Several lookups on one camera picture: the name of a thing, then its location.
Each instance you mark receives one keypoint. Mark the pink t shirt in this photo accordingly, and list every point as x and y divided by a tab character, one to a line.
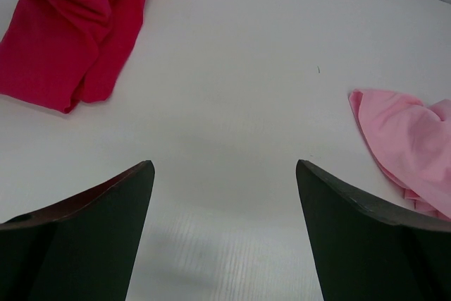
410	142

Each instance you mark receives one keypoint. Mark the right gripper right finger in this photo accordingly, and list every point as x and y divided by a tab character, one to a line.
366	248

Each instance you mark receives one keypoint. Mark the red t shirt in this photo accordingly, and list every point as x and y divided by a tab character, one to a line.
58	53

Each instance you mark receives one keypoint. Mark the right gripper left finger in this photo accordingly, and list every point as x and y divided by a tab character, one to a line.
81	248

